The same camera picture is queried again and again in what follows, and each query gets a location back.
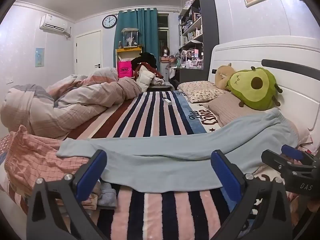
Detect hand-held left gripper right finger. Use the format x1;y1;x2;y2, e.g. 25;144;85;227
211;150;293;240

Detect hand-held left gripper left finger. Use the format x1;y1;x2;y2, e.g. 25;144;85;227
26;149;108;240

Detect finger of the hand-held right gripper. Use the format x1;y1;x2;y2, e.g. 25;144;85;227
280;144;320;167
261;149;313;178

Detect light blue pants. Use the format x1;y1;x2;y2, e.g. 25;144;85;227
56;107;299;193

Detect small grey blue cloth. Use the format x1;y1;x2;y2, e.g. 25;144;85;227
97;180;118;208

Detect pink checked cloth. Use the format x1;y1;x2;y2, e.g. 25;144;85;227
0;125;100;215

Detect pink grey checked duvet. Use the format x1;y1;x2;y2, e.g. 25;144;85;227
0;67;143;139

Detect green avocado plush toy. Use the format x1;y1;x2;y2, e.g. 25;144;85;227
226;67;283;111

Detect striped plush blanket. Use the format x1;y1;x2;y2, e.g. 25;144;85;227
62;90;253;240

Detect floral pillow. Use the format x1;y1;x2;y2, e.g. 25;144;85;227
177;81;227;103

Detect brown plush toy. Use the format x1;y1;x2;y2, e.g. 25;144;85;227
215;64;237;90

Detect dark desk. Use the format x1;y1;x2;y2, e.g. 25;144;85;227
174;66;210;90

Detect pink paper bag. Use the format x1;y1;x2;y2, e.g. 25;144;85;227
117;60;133;78

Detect white headboard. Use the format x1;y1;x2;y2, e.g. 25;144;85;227
208;35;320;153

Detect pile of clothes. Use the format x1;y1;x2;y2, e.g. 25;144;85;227
132;52;166;92

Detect white door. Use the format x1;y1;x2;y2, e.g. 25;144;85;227
75;30;103;75

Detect yellow shelf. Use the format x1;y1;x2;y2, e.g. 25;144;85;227
115;47;143;68

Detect clear display case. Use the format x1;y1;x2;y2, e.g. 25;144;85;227
121;27;139;48

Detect dark bookshelf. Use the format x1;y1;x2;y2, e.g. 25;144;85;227
179;0;220;83

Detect white air conditioner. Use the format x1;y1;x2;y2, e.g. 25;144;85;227
39;14;72;39

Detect teal curtain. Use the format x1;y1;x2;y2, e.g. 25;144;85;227
114;8;160;68

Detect window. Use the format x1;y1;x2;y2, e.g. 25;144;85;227
157;14;170;55

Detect small wall poster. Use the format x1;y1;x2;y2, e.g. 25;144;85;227
35;47;45;68

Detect round wall clock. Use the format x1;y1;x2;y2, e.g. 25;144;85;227
102;15;118;29

